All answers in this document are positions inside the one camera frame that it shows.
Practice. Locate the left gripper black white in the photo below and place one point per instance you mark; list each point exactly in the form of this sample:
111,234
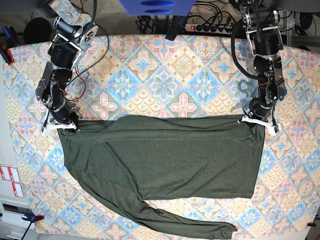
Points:
262,113

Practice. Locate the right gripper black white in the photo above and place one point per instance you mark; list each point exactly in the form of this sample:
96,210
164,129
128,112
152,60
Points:
66,118

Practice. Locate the dark green long-sleeve shirt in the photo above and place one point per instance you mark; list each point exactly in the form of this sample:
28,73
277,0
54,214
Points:
127,162

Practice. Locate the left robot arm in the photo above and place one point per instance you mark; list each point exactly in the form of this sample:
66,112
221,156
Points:
261,26

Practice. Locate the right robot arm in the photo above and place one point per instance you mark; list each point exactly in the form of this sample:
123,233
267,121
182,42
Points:
73,33

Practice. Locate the patterned pastel tablecloth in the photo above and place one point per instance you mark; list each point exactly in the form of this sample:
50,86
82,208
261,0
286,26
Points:
193,76

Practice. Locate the red white labels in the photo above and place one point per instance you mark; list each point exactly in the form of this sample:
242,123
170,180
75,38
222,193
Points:
10,174

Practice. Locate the black round stand base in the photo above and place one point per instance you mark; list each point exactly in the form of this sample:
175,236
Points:
38,30

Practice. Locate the blue clamp upper left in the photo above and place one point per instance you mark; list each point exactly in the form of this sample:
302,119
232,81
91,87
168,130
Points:
5,51

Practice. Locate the blue clamp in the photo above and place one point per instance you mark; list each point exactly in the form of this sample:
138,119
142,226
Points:
31,218
5,51

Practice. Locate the blue clamp lower left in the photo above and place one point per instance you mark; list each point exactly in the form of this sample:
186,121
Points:
31,218

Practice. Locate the black remote control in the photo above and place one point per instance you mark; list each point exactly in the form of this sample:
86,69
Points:
177,24

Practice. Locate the red clamp lower right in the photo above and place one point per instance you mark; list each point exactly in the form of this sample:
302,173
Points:
311,224

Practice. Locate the white power strip red switch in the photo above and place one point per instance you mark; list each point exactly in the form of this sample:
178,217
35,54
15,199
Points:
207,28

